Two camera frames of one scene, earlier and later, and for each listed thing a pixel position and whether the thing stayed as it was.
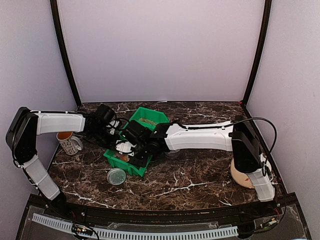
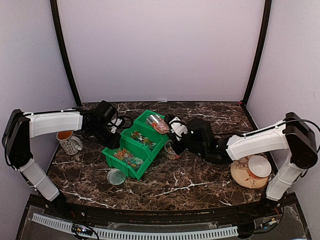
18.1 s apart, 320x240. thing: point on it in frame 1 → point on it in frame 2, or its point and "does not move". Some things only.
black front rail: (272, 204) does not move
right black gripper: (141, 164) → (178, 149)
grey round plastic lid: (116, 176) does not move
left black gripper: (107, 146) does not move
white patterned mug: (71, 144) does not move
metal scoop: (125, 146) → (159, 123)
